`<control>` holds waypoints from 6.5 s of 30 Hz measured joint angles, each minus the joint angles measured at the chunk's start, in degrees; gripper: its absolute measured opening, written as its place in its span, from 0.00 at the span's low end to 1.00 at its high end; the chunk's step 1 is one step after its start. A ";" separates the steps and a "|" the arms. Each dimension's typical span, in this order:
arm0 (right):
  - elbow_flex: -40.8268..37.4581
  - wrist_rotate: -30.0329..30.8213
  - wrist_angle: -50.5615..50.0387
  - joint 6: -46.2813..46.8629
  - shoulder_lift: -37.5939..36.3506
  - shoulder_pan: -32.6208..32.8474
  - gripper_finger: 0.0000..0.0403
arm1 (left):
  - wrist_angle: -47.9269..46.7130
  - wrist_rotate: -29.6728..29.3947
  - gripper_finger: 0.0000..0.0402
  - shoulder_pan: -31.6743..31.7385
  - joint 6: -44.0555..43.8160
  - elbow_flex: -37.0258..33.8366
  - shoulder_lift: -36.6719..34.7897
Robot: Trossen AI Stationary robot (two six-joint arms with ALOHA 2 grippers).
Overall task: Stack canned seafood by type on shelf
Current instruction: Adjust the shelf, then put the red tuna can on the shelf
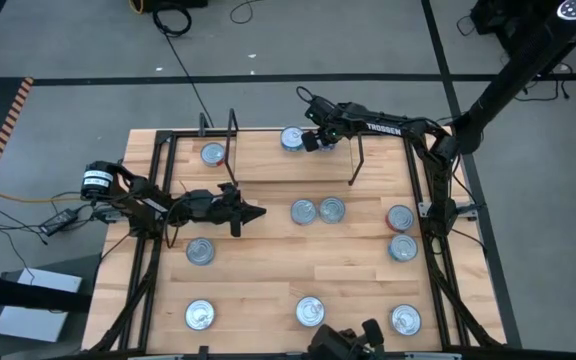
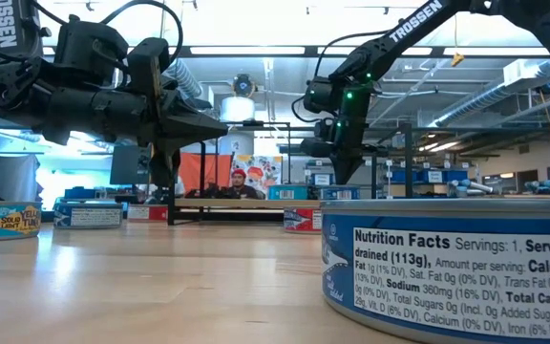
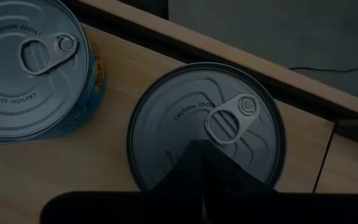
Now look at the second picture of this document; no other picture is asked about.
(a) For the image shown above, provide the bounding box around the blue label tuna can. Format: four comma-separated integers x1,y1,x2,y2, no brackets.
53,200,124,230
321,198,550,344
319,184,362,201

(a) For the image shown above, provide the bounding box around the white cylindrical ceiling fixture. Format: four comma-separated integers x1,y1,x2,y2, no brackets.
220,97,256,123

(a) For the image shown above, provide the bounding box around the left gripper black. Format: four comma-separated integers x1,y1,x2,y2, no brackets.
40,88,228,187

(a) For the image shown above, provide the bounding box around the silver ribbed air duct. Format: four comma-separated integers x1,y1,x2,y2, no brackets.
169,57,204,99

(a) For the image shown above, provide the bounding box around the grey cloth cover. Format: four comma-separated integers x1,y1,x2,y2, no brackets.
0,152,42,203

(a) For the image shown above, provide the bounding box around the orange partition panel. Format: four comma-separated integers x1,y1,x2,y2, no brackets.
178,152,233,192

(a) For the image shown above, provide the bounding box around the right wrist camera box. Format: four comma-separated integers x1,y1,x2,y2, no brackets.
299,137,341,159

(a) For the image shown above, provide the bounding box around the teal yellowfin tuna can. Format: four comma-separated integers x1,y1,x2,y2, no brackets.
0,200,43,244
267,184,309,201

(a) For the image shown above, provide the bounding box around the red label seafood can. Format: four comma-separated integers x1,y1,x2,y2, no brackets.
283,206,323,235
126,204,169,223

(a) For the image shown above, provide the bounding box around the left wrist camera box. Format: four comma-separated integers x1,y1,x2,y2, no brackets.
128,36,172,99

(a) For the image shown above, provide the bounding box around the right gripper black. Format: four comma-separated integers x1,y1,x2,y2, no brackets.
332,112,376,186

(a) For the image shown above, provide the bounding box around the blue storage bins row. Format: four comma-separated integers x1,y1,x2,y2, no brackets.
384,166,470,185

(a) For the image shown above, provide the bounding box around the floral patterned cloth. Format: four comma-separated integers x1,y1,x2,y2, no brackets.
231,155,284,192

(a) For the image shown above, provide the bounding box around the wooden shelf with black frames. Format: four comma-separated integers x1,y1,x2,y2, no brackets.
166,121,413,226

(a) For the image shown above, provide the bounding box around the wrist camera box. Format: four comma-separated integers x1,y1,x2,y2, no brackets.
299,137,341,159
128,36,172,99

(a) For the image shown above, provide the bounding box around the black computer monitor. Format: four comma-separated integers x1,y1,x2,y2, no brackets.
110,143,155,186

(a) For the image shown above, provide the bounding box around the long silver air duct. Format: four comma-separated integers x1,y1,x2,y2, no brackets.
430,59,550,128

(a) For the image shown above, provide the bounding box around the round black ceiling device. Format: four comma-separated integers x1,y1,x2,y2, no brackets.
233,75,254,97

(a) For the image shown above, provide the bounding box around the person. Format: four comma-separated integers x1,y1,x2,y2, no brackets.
217,167,261,201

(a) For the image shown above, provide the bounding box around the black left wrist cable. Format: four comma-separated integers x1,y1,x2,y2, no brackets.
29,0,184,66

